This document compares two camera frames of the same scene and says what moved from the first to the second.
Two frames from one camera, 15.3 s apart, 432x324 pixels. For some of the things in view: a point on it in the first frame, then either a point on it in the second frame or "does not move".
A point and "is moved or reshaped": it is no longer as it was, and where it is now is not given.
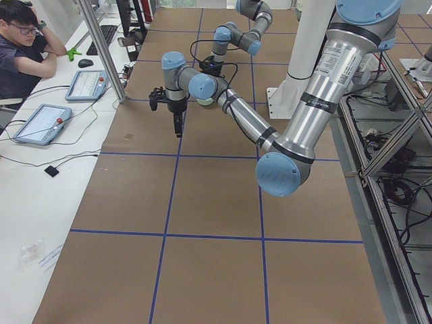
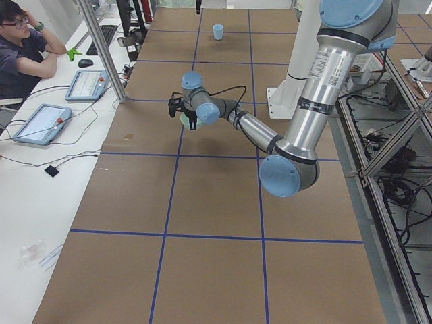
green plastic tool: (71, 53) does not move
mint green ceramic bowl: (208, 101) is moved or reshaped
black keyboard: (108, 32) does not move
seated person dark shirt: (27, 55) does not move
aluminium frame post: (100, 46) does not move
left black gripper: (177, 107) to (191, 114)
